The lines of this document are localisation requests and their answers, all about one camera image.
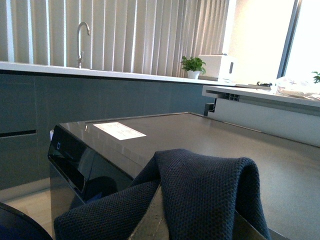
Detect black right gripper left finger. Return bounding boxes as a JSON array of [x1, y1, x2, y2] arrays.
[[128, 184, 170, 240]]

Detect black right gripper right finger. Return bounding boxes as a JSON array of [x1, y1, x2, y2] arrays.
[[233, 208, 285, 240]]

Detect dark navy knit cloth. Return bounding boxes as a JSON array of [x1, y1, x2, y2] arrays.
[[54, 149, 271, 240]]

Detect grey front-load washing machine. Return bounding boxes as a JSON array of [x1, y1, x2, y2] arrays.
[[48, 113, 320, 240]]

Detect washing machine glass door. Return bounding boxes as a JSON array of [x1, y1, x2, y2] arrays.
[[0, 202, 53, 240]]

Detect white window ledge shelf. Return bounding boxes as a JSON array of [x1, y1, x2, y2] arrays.
[[202, 85, 320, 147]]

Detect crumpled plastic bag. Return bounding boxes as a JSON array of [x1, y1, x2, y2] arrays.
[[270, 76, 320, 101]]

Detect white countertop appliance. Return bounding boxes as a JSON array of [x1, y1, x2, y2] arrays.
[[198, 54, 237, 82]]

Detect potted green plant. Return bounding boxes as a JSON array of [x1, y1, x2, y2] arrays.
[[180, 56, 207, 80]]

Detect dark grey kitchen counter cabinet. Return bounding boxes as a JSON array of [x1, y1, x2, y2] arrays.
[[0, 61, 214, 190]]

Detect chrome kitchen faucet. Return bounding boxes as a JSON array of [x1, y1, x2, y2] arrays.
[[76, 21, 92, 69]]

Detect beige vertical blinds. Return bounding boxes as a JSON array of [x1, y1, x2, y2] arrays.
[[0, 0, 233, 77]]

